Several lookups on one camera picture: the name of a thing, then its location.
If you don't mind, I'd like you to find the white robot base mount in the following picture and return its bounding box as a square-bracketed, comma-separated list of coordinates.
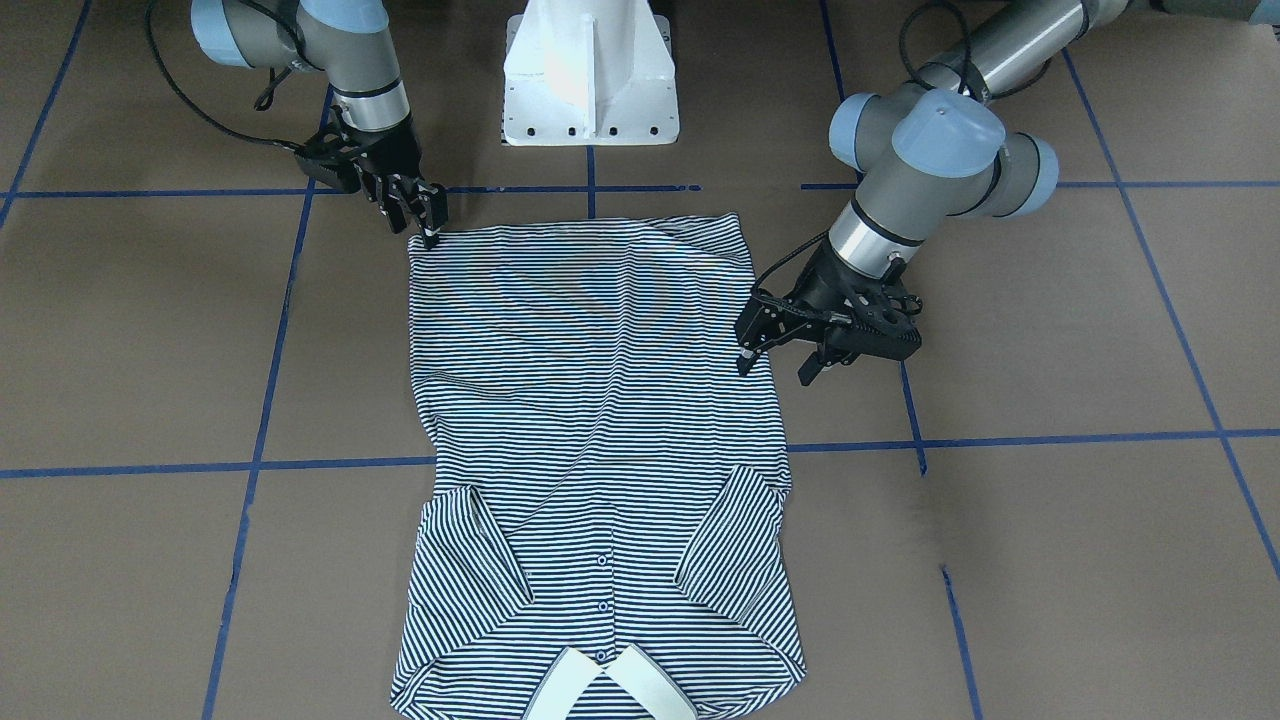
[500, 1, 681, 147]

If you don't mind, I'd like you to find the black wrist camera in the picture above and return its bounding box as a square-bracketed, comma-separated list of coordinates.
[836, 274, 923, 361]
[293, 129, 371, 193]

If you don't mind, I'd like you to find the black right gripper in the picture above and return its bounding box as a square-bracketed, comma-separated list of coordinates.
[340, 115, 449, 250]

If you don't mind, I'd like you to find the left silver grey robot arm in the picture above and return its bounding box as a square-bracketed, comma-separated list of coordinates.
[735, 1, 1277, 386]

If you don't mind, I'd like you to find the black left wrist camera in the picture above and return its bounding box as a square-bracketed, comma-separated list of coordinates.
[836, 274, 923, 361]

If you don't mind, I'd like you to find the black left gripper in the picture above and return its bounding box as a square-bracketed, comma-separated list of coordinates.
[735, 240, 881, 387]

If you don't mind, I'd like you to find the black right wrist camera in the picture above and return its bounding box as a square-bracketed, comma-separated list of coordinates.
[293, 129, 371, 193]

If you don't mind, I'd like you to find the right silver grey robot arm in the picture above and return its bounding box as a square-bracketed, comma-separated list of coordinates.
[189, 1, 449, 249]

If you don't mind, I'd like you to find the navy white striped polo shirt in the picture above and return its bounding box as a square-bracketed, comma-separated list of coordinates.
[390, 213, 806, 719]

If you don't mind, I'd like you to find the black braided cable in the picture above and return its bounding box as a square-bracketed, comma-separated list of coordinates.
[750, 0, 1051, 301]
[145, 0, 337, 151]

